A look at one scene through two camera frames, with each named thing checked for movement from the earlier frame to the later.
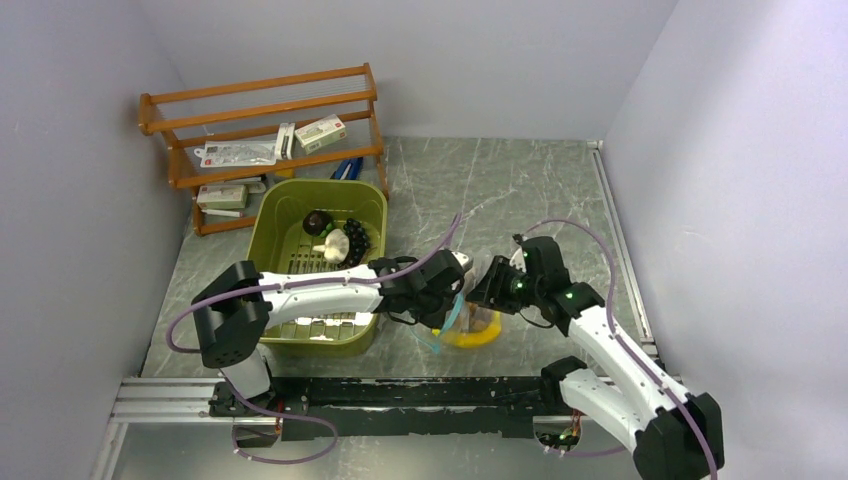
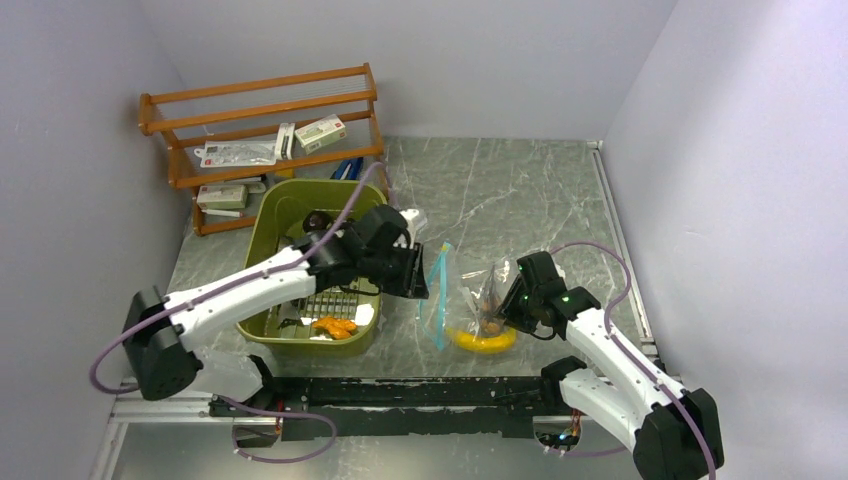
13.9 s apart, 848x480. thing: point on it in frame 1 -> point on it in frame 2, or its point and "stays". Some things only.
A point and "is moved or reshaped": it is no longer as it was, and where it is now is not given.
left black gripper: x=435 y=320 -> x=412 y=282
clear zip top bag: x=467 y=325 is moved or reshaped
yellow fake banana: x=471 y=339 is moved or reshaped
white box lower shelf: x=222 y=196 stays
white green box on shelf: x=321 y=133 stays
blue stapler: x=348 y=169 stays
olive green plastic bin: x=312 y=224 stays
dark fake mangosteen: x=317 y=222 stays
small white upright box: x=285 y=138 stays
